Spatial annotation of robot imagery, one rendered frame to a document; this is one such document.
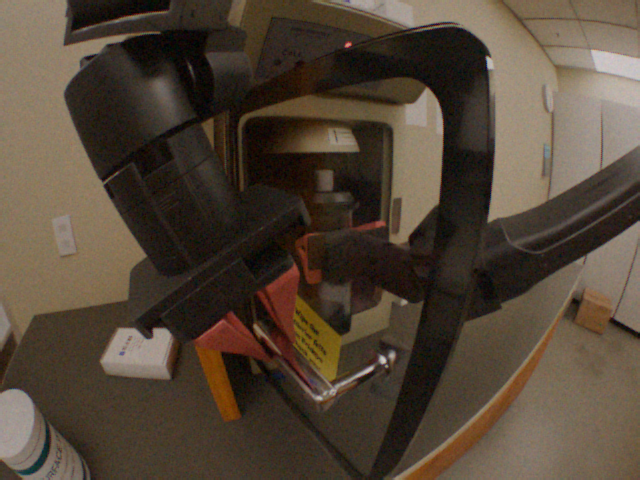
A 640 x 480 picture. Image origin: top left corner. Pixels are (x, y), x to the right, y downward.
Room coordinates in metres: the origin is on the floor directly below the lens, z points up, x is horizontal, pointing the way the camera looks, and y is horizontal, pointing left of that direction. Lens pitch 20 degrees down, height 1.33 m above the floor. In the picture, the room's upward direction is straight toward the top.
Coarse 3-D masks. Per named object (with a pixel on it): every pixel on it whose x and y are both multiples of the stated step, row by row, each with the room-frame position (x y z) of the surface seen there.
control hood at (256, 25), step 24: (264, 0) 0.27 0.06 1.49; (288, 0) 0.28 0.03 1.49; (312, 0) 0.29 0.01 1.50; (336, 0) 0.30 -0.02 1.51; (240, 24) 0.28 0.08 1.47; (264, 24) 0.29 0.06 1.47; (336, 24) 0.32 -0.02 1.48; (360, 24) 0.33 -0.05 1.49; (384, 24) 0.34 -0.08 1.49; (408, 24) 0.36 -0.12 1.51
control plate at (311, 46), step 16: (272, 32) 0.30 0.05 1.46; (288, 32) 0.31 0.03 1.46; (304, 32) 0.32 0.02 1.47; (320, 32) 0.32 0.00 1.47; (336, 32) 0.33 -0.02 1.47; (352, 32) 0.34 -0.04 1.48; (272, 48) 0.32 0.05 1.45; (288, 48) 0.33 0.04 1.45; (304, 48) 0.33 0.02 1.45; (320, 48) 0.34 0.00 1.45; (336, 48) 0.35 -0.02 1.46; (272, 64) 0.33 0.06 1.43; (288, 64) 0.34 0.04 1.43
